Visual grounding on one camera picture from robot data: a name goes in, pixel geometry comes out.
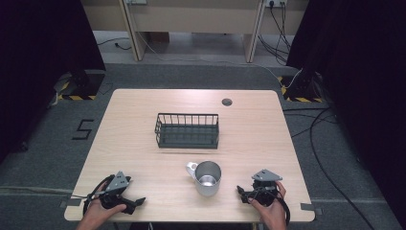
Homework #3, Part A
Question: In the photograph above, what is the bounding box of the short black floor cable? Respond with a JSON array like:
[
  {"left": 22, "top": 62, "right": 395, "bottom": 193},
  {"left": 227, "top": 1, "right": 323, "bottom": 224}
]
[{"left": 96, "top": 36, "right": 133, "bottom": 52}]

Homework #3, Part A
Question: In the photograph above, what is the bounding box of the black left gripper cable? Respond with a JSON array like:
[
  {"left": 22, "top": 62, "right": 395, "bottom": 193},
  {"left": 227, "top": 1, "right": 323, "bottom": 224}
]
[{"left": 70, "top": 173, "right": 117, "bottom": 217}]

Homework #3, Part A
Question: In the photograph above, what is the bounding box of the long black floor cable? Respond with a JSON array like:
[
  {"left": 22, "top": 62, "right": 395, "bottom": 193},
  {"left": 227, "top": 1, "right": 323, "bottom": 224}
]
[{"left": 282, "top": 106, "right": 378, "bottom": 230}]

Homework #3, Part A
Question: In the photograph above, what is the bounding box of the metal cup with handle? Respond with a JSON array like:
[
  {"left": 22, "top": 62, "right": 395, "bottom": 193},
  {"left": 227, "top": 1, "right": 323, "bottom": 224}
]
[{"left": 185, "top": 160, "right": 222, "bottom": 197}]

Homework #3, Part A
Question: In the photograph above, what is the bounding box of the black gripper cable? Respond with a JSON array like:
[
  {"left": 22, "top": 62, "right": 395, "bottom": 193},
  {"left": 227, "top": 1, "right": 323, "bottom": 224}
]
[
  {"left": 70, "top": 173, "right": 117, "bottom": 217},
  {"left": 255, "top": 187, "right": 292, "bottom": 226}
]

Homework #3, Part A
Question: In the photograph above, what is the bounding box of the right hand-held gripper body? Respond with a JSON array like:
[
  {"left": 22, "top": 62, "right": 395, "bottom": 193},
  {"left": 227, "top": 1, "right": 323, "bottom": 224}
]
[{"left": 250, "top": 169, "right": 283, "bottom": 207}]

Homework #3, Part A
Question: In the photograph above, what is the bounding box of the person's left hand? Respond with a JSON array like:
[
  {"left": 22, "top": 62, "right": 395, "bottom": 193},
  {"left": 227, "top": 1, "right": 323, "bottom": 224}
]
[{"left": 83, "top": 182, "right": 127, "bottom": 226}]

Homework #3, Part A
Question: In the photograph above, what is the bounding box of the black stand base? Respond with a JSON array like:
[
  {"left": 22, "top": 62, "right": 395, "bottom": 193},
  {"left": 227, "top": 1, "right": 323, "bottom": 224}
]
[
  {"left": 277, "top": 68, "right": 324, "bottom": 104},
  {"left": 53, "top": 69, "right": 106, "bottom": 102}
]

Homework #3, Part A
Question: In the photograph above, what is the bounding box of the bundle of black socket cables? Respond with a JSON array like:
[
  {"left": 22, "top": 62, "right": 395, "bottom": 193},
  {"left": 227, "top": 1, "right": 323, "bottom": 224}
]
[{"left": 257, "top": 1, "right": 293, "bottom": 67}]

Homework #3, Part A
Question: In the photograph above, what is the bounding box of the white wall socket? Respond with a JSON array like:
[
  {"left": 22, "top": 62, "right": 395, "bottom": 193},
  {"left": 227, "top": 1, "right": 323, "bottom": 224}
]
[{"left": 265, "top": 0, "right": 288, "bottom": 9}]

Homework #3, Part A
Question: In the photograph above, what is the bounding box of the dark curtain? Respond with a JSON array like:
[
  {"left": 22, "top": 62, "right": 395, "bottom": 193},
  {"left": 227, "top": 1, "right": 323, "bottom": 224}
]
[
  {"left": 285, "top": 0, "right": 406, "bottom": 222},
  {"left": 0, "top": 0, "right": 107, "bottom": 165}
]

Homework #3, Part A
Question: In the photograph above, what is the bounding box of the grey tape strip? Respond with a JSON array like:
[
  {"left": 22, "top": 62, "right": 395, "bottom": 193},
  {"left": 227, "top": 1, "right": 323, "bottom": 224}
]
[
  {"left": 300, "top": 202, "right": 324, "bottom": 217},
  {"left": 58, "top": 197, "right": 84, "bottom": 209}
]

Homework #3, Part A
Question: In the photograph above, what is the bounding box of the person's right hand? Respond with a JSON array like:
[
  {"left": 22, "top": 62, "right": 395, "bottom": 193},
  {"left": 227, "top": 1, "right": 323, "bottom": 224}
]
[{"left": 247, "top": 180, "right": 287, "bottom": 226}]

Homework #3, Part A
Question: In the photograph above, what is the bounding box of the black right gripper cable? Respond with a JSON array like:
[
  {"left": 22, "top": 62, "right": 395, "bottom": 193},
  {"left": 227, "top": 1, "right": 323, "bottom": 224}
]
[{"left": 255, "top": 187, "right": 292, "bottom": 226}]

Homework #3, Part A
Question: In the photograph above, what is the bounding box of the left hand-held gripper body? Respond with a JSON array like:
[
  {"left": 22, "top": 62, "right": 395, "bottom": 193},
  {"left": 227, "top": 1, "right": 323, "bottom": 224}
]
[{"left": 92, "top": 171, "right": 135, "bottom": 211}]

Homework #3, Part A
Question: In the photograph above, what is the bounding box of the beige background desk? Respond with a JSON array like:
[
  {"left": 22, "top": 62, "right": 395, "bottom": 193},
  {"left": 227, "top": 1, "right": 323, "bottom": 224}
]
[{"left": 79, "top": 0, "right": 311, "bottom": 64}]

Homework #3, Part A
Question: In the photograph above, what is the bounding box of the black wire basket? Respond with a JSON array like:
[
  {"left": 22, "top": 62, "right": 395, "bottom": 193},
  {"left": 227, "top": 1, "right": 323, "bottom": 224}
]
[{"left": 154, "top": 112, "right": 220, "bottom": 150}]

